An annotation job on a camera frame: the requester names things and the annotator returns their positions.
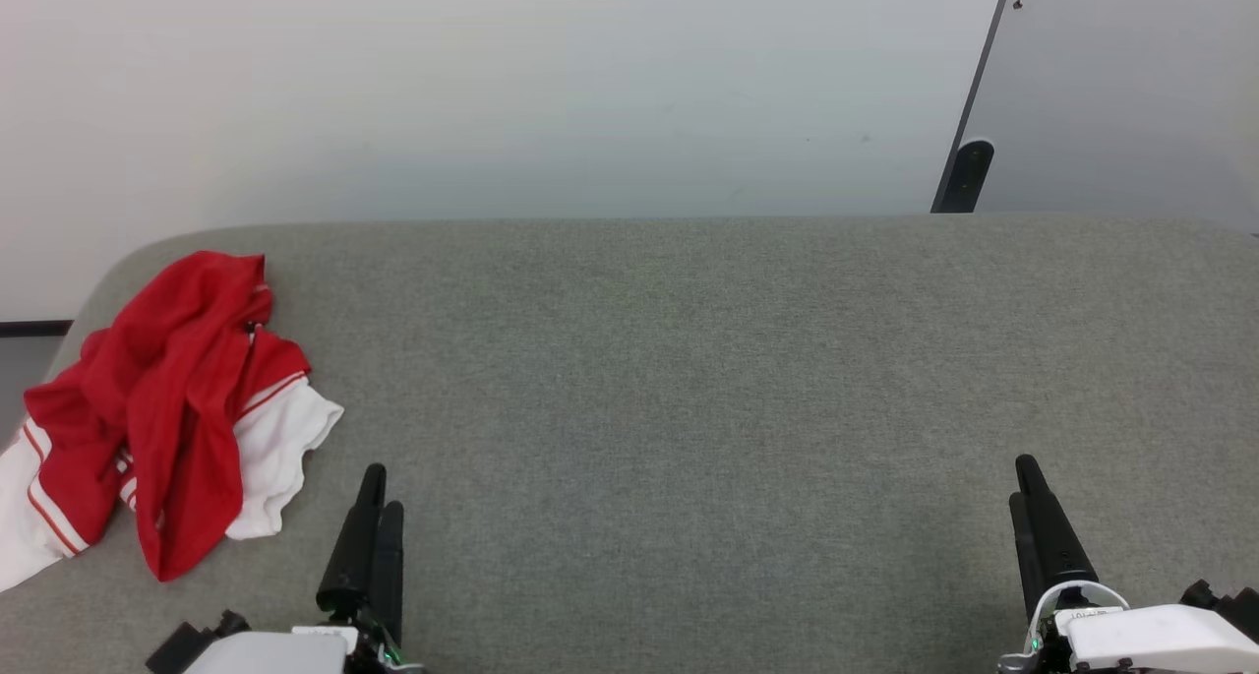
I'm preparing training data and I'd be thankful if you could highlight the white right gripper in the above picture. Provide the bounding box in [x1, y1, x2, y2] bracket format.
[998, 455, 1259, 674]

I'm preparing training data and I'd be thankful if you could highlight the red and white jersey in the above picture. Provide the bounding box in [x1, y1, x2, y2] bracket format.
[0, 251, 345, 593]

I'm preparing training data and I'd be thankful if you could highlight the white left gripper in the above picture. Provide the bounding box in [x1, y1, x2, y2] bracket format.
[187, 464, 426, 674]

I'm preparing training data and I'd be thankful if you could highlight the dark door frame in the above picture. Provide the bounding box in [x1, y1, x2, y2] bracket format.
[929, 0, 1021, 214]

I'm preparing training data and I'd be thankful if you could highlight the grey door panel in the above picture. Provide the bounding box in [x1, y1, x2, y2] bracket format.
[959, 0, 1259, 234]

